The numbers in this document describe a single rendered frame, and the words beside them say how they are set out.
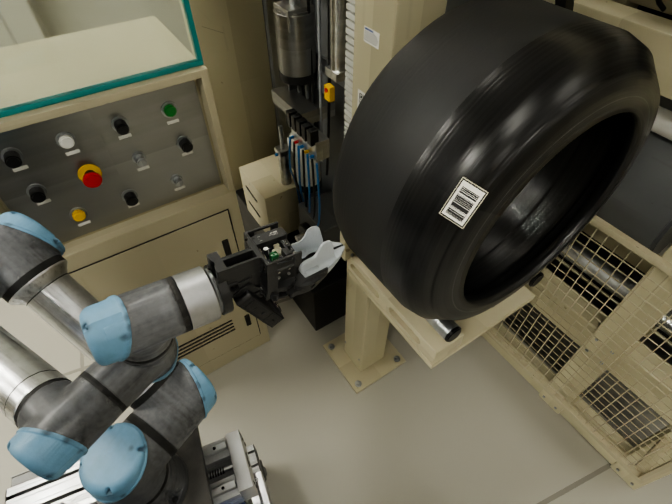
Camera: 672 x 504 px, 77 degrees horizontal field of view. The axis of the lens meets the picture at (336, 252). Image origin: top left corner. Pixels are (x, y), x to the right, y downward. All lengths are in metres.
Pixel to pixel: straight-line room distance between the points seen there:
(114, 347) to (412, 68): 0.56
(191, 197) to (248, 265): 0.79
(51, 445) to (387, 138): 0.59
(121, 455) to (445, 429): 1.30
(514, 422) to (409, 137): 1.50
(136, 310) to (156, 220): 0.76
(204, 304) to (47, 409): 0.22
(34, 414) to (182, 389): 0.32
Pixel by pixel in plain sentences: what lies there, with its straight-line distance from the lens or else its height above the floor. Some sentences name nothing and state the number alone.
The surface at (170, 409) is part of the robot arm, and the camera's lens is 0.90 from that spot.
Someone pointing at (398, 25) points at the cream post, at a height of 1.42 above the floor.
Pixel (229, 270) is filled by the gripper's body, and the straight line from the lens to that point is 0.54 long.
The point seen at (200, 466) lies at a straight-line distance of 1.08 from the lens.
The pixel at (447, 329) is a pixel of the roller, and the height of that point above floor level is 0.92.
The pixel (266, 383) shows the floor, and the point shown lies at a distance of 1.91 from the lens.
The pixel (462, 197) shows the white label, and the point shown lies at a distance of 0.60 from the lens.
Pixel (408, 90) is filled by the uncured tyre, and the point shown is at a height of 1.41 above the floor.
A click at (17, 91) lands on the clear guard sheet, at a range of 1.09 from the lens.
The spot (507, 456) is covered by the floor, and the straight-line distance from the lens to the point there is 1.90.
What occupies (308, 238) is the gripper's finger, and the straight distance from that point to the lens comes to 0.63.
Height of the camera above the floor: 1.72
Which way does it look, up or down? 49 degrees down
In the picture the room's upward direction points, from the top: straight up
